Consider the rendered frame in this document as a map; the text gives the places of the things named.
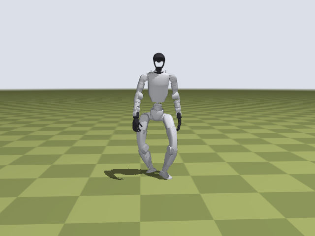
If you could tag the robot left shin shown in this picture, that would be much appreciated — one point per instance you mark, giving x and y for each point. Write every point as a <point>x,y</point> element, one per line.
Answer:
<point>169,159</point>

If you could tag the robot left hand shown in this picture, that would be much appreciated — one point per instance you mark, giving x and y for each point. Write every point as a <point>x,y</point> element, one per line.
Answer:
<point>179,120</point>

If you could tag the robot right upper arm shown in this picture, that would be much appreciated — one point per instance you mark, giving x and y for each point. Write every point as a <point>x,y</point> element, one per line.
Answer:
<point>140,86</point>

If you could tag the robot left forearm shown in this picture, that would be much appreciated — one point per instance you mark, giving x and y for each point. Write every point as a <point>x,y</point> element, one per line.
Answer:
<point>177,105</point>

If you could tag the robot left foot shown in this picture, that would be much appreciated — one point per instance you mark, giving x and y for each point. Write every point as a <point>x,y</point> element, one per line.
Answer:
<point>165,175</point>

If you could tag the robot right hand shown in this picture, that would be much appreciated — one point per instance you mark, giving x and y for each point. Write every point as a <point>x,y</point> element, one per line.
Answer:
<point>136,123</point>

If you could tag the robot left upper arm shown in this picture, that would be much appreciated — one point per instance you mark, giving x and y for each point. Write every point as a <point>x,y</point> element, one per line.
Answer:
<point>174,86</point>

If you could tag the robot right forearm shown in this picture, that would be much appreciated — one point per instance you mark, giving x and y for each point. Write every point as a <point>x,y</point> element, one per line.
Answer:
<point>137,102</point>

